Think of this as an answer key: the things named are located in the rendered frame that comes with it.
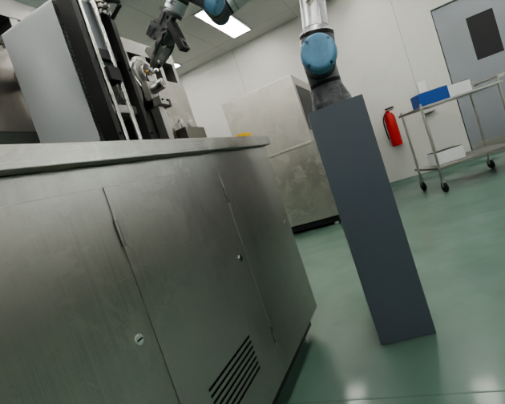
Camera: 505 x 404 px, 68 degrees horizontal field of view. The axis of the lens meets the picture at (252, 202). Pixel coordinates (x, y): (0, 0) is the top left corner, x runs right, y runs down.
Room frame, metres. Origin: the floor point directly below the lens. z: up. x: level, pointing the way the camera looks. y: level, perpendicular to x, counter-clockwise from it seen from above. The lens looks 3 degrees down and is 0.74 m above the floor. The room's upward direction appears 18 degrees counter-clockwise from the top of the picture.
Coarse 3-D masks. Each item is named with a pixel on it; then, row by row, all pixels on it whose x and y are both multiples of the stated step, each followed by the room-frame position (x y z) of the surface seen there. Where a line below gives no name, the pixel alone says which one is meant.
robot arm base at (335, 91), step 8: (328, 80) 1.37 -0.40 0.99; (336, 80) 1.38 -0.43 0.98; (312, 88) 1.42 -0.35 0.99; (320, 88) 1.38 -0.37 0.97; (328, 88) 1.37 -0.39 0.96; (336, 88) 1.36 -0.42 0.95; (344, 88) 1.38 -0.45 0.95; (320, 96) 1.38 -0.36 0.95; (328, 96) 1.36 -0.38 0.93; (336, 96) 1.35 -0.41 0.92; (344, 96) 1.36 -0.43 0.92; (320, 104) 1.38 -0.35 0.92; (328, 104) 1.36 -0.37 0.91
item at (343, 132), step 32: (320, 128) 1.34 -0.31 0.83; (352, 128) 1.32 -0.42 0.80; (352, 160) 1.33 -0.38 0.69; (352, 192) 1.34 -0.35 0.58; (384, 192) 1.32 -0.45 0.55; (352, 224) 1.34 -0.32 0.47; (384, 224) 1.32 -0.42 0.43; (352, 256) 1.52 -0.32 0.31; (384, 256) 1.33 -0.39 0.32; (384, 288) 1.33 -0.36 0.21; (416, 288) 1.31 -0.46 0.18; (384, 320) 1.34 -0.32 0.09; (416, 320) 1.32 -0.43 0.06
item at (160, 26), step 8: (160, 8) 1.41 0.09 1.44; (160, 16) 1.41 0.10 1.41; (168, 16) 1.43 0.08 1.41; (176, 16) 1.39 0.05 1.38; (152, 24) 1.41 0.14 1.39; (160, 24) 1.42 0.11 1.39; (152, 32) 1.42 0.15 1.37; (160, 32) 1.41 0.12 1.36; (168, 32) 1.40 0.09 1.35; (168, 40) 1.43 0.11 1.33
